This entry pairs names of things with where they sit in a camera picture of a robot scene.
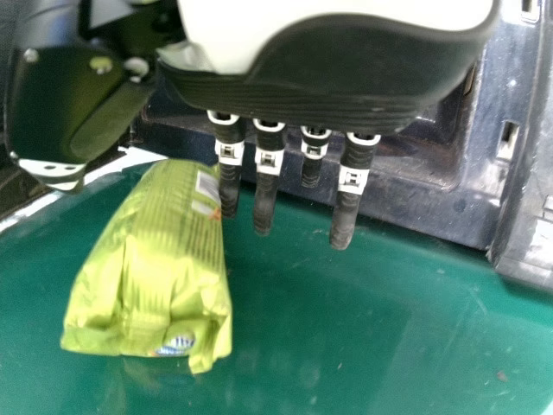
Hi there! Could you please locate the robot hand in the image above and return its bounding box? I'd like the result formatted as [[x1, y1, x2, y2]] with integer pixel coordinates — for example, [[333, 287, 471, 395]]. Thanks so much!
[[3, 0, 503, 252]]

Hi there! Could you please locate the yellow-green biscuit packet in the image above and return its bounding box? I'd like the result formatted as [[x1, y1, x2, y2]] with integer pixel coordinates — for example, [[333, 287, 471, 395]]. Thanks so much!
[[59, 157, 235, 376]]

